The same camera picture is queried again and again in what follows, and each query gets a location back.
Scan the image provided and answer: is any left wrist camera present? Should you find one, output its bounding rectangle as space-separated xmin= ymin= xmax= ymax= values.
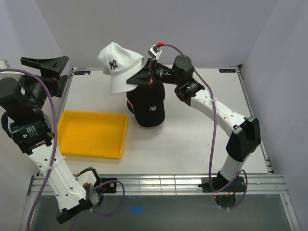
xmin=0 ymin=60 xmax=10 ymax=69

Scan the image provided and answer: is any black NY baseball cap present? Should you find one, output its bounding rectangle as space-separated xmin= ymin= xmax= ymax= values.
xmin=126 ymin=83 xmax=165 ymax=128

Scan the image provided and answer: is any pink baseball cap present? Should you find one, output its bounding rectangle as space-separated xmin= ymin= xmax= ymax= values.
xmin=126 ymin=96 xmax=134 ymax=113

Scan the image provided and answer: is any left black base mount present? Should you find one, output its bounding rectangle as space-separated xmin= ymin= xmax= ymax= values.
xmin=96 ymin=178 xmax=117 ymax=193

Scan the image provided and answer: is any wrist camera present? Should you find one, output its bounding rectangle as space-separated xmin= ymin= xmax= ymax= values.
xmin=0 ymin=60 xmax=10 ymax=69
xmin=148 ymin=44 xmax=162 ymax=61

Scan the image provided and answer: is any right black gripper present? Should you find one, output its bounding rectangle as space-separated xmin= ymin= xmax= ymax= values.
xmin=126 ymin=59 xmax=180 ymax=90

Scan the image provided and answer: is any aluminium front rail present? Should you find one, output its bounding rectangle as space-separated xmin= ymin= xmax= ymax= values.
xmin=26 ymin=174 xmax=289 ymax=197

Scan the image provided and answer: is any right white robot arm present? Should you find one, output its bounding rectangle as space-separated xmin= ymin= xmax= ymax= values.
xmin=127 ymin=55 xmax=261 ymax=192

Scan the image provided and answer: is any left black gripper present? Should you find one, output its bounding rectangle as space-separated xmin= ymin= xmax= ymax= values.
xmin=19 ymin=56 xmax=68 ymax=111

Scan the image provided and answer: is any white NY baseball cap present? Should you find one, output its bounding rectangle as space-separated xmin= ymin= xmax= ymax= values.
xmin=98 ymin=42 xmax=144 ymax=94

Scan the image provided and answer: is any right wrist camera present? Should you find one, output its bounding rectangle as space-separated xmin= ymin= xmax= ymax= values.
xmin=148 ymin=44 xmax=162 ymax=61

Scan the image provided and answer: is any purple cable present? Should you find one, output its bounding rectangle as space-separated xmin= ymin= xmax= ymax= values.
xmin=0 ymin=68 xmax=125 ymax=231
xmin=158 ymin=43 xmax=247 ymax=210

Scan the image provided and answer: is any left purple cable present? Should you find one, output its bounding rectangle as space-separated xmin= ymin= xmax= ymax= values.
xmin=0 ymin=68 xmax=125 ymax=231

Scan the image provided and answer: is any yellow plastic tray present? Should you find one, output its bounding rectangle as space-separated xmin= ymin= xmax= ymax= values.
xmin=58 ymin=111 xmax=128 ymax=159

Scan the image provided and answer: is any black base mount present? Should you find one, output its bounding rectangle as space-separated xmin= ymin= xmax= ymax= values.
xmin=198 ymin=177 xmax=246 ymax=193
xmin=96 ymin=178 xmax=117 ymax=193

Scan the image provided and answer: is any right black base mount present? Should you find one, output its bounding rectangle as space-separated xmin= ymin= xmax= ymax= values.
xmin=198 ymin=177 xmax=246 ymax=193

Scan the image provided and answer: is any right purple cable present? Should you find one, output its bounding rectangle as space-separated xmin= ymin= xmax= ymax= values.
xmin=158 ymin=43 xmax=247 ymax=210

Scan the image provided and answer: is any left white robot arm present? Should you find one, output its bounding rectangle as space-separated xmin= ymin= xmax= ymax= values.
xmin=0 ymin=56 xmax=103 ymax=223

